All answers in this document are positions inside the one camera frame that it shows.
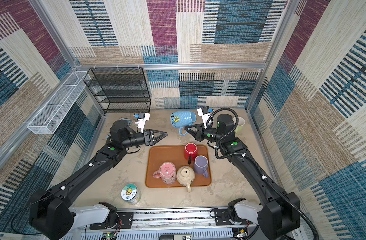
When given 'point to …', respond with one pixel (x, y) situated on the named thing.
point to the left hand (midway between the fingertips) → (165, 133)
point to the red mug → (190, 152)
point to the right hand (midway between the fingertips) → (186, 130)
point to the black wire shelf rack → (119, 85)
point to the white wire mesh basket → (53, 113)
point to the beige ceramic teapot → (185, 175)
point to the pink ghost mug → (167, 172)
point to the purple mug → (200, 165)
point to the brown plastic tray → (156, 155)
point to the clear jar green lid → (130, 193)
